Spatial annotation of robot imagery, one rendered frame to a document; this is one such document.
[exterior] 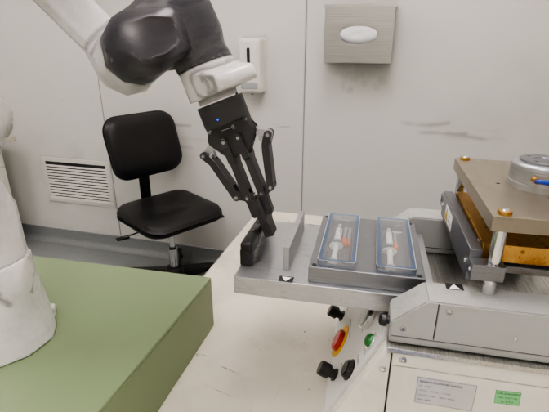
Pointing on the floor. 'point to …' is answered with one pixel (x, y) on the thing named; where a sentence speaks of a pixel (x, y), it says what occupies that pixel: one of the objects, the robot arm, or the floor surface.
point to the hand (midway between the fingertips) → (264, 215)
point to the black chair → (155, 231)
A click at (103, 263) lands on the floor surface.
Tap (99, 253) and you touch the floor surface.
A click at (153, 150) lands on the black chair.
